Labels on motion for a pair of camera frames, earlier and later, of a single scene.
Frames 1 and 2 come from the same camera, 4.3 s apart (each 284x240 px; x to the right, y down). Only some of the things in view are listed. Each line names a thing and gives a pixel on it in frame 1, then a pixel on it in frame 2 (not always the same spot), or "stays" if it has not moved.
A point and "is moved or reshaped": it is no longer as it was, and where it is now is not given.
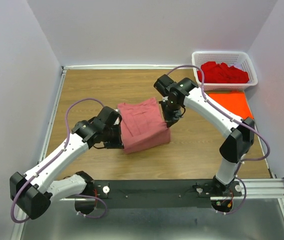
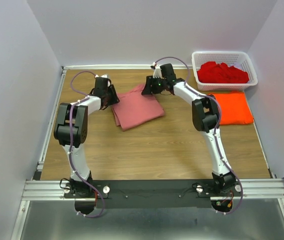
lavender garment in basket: (238, 65) stays
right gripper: (170, 119) -> (150, 81)
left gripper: (118, 143) -> (114, 98)
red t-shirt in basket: (222, 73) stays
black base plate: (160, 194) stays
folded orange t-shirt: (234, 102) stays
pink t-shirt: (143, 125) is moved or reshaped
